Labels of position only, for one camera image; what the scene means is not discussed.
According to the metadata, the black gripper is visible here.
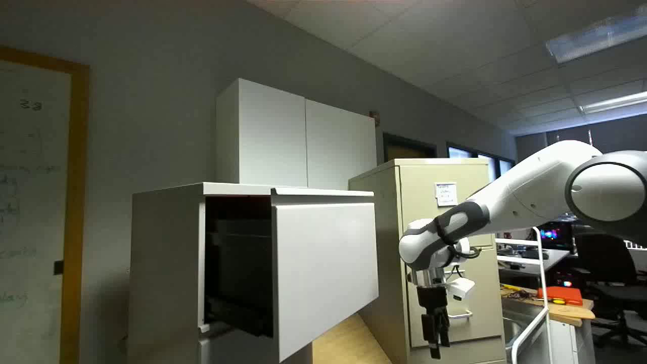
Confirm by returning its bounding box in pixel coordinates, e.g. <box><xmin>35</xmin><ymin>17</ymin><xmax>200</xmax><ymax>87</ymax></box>
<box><xmin>415</xmin><ymin>283</ymin><xmax>453</xmax><ymax>360</ymax></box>

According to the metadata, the white drawer cabinet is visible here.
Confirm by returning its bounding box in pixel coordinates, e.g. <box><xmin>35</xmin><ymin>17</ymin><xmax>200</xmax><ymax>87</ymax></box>
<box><xmin>128</xmin><ymin>179</ymin><xmax>377</xmax><ymax>364</ymax></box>

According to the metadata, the white desk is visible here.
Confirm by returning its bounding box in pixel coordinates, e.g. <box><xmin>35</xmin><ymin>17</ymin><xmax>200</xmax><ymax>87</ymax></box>
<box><xmin>493</xmin><ymin>234</ymin><xmax>573</xmax><ymax>273</ymax></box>

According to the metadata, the orange tool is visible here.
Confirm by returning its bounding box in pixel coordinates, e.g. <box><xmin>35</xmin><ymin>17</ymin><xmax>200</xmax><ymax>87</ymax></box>
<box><xmin>535</xmin><ymin>285</ymin><xmax>586</xmax><ymax>307</ymax></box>

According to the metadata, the wooden table top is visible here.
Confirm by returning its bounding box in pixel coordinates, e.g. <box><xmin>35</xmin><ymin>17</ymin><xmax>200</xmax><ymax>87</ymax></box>
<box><xmin>499</xmin><ymin>280</ymin><xmax>598</xmax><ymax>327</ymax></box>

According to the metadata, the white paper label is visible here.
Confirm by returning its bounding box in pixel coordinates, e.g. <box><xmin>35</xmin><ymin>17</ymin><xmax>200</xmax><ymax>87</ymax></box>
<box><xmin>434</xmin><ymin>179</ymin><xmax>461</xmax><ymax>208</ymax></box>

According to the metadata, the beige metal filing cabinet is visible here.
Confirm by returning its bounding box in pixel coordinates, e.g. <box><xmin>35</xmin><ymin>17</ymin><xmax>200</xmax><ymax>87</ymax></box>
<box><xmin>347</xmin><ymin>155</ymin><xmax>510</xmax><ymax>364</ymax></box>

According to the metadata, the computer monitor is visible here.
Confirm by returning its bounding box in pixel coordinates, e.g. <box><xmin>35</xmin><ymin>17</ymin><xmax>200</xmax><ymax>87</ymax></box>
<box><xmin>538</xmin><ymin>221</ymin><xmax>576</xmax><ymax>255</ymax></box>

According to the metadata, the black office chair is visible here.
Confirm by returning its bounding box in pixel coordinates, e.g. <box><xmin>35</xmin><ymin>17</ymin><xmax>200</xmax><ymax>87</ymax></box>
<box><xmin>575</xmin><ymin>230</ymin><xmax>647</xmax><ymax>347</ymax></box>

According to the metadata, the narrow ceiling light strip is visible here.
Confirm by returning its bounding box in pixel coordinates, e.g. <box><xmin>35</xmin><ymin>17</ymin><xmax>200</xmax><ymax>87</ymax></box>
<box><xmin>576</xmin><ymin>89</ymin><xmax>647</xmax><ymax>115</ymax></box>

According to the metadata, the large ceiling light panel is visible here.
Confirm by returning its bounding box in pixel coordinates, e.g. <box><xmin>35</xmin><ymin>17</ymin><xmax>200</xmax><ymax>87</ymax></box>
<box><xmin>545</xmin><ymin>3</ymin><xmax>647</xmax><ymax>67</ymax></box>

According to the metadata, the wood framed whiteboard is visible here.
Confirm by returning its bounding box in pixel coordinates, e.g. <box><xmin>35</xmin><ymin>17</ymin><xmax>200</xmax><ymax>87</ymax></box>
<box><xmin>0</xmin><ymin>44</ymin><xmax>94</xmax><ymax>364</ymax></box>

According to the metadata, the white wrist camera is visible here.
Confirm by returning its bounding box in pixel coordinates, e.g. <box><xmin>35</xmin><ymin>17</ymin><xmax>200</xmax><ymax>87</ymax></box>
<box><xmin>443</xmin><ymin>263</ymin><xmax>477</xmax><ymax>304</ymax></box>

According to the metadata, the white metal tube frame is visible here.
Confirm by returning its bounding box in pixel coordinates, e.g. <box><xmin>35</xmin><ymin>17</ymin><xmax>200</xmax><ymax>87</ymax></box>
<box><xmin>507</xmin><ymin>225</ymin><xmax>552</xmax><ymax>364</ymax></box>

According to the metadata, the white wall cabinet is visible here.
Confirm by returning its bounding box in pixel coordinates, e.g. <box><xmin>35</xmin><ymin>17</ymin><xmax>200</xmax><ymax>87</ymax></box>
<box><xmin>214</xmin><ymin>76</ymin><xmax>378</xmax><ymax>192</ymax></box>

